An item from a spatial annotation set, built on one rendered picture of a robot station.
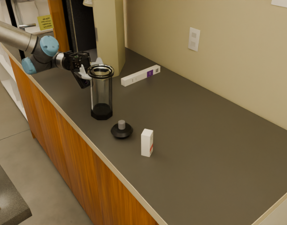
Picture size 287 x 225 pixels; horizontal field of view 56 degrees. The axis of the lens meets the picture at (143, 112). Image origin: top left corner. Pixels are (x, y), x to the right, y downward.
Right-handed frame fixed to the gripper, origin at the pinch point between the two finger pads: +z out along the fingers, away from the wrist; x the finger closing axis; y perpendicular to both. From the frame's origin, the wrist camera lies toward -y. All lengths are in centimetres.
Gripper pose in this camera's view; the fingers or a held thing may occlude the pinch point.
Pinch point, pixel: (99, 74)
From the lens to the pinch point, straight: 114.7
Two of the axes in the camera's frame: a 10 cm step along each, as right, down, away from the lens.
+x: 6.2, -4.4, 6.5
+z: 7.8, 2.7, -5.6
